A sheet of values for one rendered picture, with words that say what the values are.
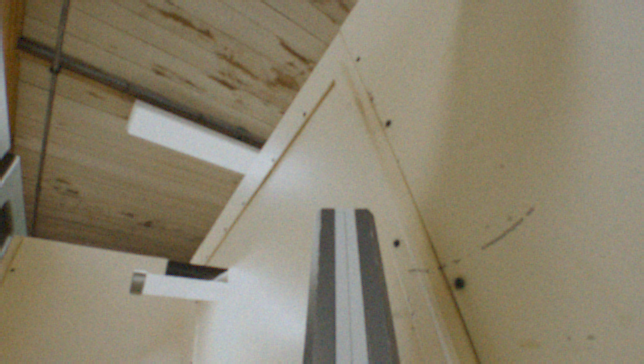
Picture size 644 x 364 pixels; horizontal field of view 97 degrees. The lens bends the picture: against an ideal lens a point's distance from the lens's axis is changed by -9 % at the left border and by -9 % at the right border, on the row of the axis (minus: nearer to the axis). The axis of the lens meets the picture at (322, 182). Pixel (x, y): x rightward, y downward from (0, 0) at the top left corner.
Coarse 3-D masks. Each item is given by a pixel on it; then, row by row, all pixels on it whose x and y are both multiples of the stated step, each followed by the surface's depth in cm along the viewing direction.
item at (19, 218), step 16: (0, 160) 87; (16, 160) 91; (0, 176) 85; (16, 176) 94; (0, 192) 85; (16, 192) 97; (0, 208) 88; (16, 208) 101; (0, 224) 99; (16, 224) 105; (0, 240) 101; (0, 256) 99
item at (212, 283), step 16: (144, 272) 74; (176, 272) 80; (192, 272) 83; (208, 272) 85; (224, 272) 88; (144, 288) 73; (160, 288) 75; (176, 288) 77; (192, 288) 79; (208, 288) 81; (224, 288) 84
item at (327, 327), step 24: (336, 216) 9; (336, 240) 8; (312, 264) 8; (336, 264) 7; (312, 288) 7; (336, 288) 7; (312, 312) 6; (336, 312) 6; (312, 336) 6; (336, 336) 6; (312, 360) 5; (336, 360) 5
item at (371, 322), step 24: (360, 216) 9; (360, 240) 8; (360, 264) 7; (360, 288) 7; (384, 288) 7; (360, 312) 6; (384, 312) 6; (360, 336) 6; (384, 336) 6; (360, 360) 5; (384, 360) 5
